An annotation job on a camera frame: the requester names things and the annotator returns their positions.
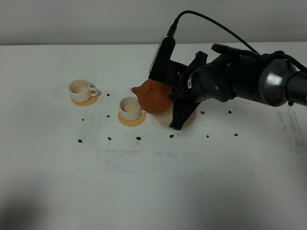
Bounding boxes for white teacup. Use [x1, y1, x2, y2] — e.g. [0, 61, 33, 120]
[119, 97, 146, 121]
[69, 79, 99, 103]

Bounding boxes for orange coaster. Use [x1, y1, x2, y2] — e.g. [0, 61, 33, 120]
[118, 112, 147, 127]
[71, 95, 99, 107]

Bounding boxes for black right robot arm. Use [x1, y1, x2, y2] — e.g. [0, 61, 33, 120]
[169, 44, 307, 130]

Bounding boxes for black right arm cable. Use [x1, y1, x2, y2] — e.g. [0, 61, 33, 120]
[168, 10, 307, 72]

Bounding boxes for white teacup middle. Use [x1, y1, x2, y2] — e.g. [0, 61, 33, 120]
[119, 97, 146, 121]

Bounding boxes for white teacup far left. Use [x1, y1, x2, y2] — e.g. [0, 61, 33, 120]
[69, 79, 99, 103]

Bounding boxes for orange coaster far left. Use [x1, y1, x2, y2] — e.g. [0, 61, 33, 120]
[71, 95, 99, 107]

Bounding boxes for brown clay teapot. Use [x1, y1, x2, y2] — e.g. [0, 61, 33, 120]
[131, 79, 173, 115]

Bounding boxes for orange coaster middle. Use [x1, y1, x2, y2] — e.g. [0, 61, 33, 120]
[118, 112, 147, 127]

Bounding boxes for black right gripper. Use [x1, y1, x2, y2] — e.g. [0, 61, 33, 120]
[169, 51, 236, 130]

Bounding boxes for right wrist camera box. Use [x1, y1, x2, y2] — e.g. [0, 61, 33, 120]
[148, 36, 188, 88]

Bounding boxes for beige round teapot saucer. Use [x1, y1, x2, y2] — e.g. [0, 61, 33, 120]
[155, 106, 197, 130]

